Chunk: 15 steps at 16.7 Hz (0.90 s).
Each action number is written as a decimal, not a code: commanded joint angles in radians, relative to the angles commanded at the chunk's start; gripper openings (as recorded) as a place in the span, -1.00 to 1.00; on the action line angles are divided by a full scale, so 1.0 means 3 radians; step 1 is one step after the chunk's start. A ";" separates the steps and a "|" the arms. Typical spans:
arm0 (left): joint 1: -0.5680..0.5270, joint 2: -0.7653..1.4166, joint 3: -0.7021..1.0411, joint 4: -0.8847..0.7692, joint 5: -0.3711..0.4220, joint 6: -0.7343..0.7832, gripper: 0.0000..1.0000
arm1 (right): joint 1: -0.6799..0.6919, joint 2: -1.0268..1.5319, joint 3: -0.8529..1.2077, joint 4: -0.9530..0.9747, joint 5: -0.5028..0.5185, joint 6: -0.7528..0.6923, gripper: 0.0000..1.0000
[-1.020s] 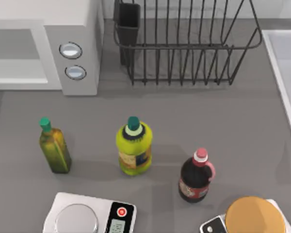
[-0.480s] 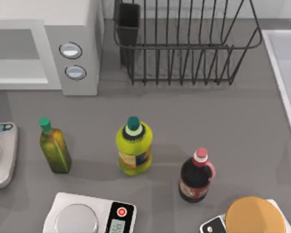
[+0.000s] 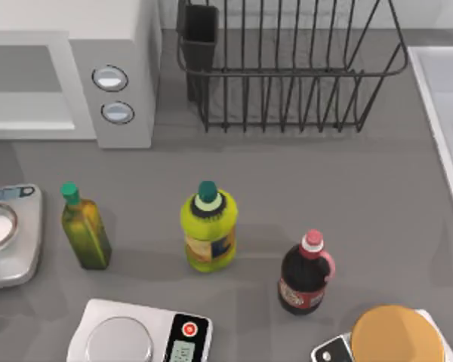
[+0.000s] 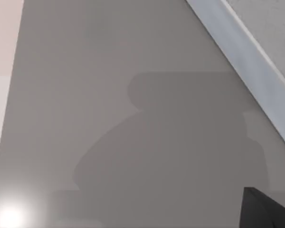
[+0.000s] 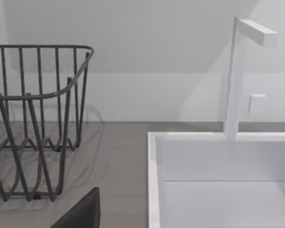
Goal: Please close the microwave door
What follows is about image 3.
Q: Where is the black cutlery holder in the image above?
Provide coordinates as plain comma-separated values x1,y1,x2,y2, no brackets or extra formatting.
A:
175,3,220,102

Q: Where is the white scale with black panel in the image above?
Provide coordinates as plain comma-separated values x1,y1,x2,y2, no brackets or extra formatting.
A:
66,298,214,362

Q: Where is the white scale with orange plate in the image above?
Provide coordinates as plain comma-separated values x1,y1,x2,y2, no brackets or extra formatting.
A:
310,304,453,362

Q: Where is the round grey microwave knob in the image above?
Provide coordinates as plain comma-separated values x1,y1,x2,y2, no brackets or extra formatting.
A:
100,100,136,124
91,64,129,93

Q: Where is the grey scale with round bowl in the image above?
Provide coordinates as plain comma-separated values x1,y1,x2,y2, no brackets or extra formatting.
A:
0,183,44,290

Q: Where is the dark bottle pink cap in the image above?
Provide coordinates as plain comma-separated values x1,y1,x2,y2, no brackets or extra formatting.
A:
277,229,337,315

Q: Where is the pale microwave oven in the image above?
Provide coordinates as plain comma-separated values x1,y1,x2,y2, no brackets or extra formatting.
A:
0,0,162,150

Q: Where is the dark wire dish rack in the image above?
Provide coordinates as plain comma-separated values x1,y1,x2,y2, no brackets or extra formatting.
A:
175,0,409,134

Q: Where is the olive oil bottle green cap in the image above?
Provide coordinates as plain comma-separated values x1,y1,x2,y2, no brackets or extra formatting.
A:
60,181,112,271

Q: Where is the yellow-green bottle teal cap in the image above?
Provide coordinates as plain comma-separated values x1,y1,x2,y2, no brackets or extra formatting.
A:
180,180,239,272

